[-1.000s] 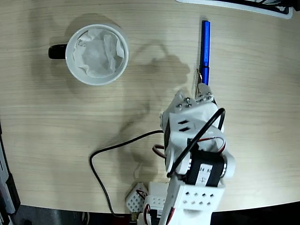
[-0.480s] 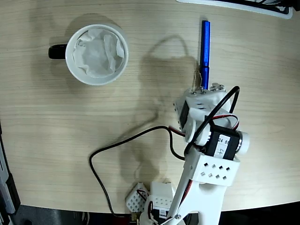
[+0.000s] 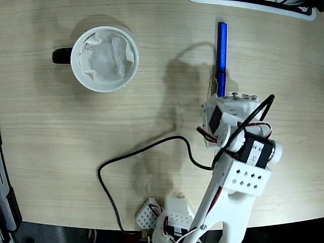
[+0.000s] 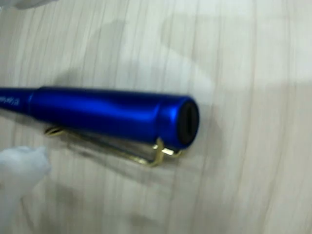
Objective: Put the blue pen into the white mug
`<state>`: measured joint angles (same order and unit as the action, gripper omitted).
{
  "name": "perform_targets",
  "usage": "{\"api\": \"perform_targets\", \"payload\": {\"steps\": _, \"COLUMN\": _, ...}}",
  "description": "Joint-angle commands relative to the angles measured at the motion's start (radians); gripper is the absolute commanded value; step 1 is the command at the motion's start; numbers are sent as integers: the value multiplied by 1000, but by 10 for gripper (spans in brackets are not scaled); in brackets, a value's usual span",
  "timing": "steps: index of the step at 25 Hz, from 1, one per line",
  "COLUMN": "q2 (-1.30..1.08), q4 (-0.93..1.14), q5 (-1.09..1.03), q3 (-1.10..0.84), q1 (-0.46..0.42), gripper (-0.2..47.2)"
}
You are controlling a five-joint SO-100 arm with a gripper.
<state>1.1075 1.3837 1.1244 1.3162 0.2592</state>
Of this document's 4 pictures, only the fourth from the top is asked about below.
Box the blue metal pen with clip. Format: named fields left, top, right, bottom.
left=0, top=85, right=200, bottom=169

